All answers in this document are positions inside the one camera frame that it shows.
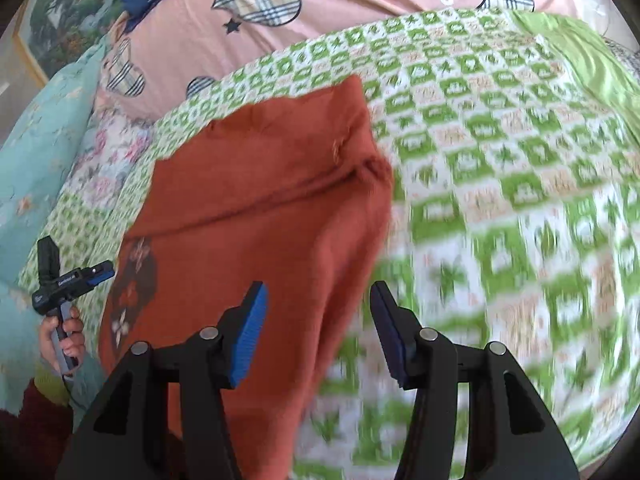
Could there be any person's left forearm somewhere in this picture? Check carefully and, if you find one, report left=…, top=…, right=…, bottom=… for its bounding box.
left=0, top=362, right=78, bottom=480

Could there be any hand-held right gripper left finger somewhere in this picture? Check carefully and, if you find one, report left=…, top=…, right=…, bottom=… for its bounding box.
left=54, top=281, right=269, bottom=480

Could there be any orange knit sweater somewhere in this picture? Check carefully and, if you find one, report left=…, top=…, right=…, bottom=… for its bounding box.
left=97, top=74, right=396, bottom=480

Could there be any green checked bed sheet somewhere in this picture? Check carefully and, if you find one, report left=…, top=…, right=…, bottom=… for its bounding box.
left=20, top=7, right=640, bottom=480

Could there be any framed landscape painting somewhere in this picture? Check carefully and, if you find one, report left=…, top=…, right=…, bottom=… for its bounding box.
left=12, top=0, right=126, bottom=86

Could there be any pink floral pillow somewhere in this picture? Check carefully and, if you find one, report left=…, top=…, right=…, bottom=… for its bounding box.
left=65, top=109, right=157, bottom=211

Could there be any pink quilt with plaid hearts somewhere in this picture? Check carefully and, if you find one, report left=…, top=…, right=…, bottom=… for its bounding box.
left=95, top=0, right=581, bottom=121

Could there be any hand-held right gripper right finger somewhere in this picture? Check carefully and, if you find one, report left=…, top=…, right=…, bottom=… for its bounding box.
left=369, top=281, right=581, bottom=480

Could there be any teal floral quilt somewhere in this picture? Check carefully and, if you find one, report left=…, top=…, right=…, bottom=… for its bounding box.
left=0, top=40, right=116, bottom=411

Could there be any plain green cloth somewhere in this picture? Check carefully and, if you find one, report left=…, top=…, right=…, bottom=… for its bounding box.
left=510, top=10, right=640, bottom=153

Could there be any person's left hand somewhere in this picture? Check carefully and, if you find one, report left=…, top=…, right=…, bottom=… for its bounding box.
left=39, top=306, right=87, bottom=377

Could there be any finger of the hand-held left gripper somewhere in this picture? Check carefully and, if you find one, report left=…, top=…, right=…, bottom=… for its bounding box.
left=77, top=261, right=116, bottom=288

